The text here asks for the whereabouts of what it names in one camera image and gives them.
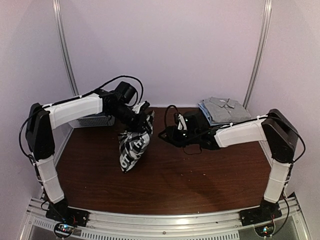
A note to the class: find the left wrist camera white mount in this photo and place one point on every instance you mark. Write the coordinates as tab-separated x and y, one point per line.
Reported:
140	107

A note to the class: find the white plastic mesh basket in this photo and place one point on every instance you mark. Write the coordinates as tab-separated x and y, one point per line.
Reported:
94	120

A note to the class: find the folded light blue shirt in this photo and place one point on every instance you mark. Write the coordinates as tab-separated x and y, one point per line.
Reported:
206	113

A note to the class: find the aluminium frame post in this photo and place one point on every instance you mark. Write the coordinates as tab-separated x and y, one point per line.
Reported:
264	31
63	45

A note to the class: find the black white plaid shirt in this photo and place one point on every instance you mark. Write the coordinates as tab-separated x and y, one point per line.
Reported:
132	145

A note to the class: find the right aluminium frame post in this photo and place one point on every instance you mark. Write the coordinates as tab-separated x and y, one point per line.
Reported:
264	31

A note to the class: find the folded grey collared shirt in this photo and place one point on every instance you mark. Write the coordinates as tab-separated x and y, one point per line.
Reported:
226	110

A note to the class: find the aluminium front rail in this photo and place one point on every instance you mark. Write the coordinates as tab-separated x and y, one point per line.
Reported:
223	225

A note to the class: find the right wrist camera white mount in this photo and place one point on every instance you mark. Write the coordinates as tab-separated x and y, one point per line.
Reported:
181	125

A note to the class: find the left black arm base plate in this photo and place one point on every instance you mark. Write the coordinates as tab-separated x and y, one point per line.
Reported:
61	212

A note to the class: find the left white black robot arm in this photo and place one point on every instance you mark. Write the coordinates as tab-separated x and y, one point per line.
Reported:
43	119

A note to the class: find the small circuit board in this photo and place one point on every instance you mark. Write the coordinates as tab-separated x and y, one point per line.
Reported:
264	230
63	230

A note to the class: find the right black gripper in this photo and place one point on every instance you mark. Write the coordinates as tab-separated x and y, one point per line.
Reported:
171	137

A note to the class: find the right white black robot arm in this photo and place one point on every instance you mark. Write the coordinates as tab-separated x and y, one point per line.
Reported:
192	128

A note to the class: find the left aluminium frame post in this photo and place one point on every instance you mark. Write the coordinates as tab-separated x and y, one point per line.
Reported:
63	45

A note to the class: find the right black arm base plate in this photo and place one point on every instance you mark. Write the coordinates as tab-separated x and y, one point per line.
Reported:
260	214

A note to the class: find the right small circuit board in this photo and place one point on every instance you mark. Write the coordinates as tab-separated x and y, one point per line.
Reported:
264	230

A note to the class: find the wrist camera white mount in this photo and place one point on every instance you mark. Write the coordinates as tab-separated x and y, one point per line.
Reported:
181	125
140	107

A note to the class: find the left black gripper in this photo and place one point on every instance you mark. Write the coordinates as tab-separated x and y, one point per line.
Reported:
137	127

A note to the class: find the left small circuit board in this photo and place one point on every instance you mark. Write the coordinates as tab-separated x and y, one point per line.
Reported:
63	230

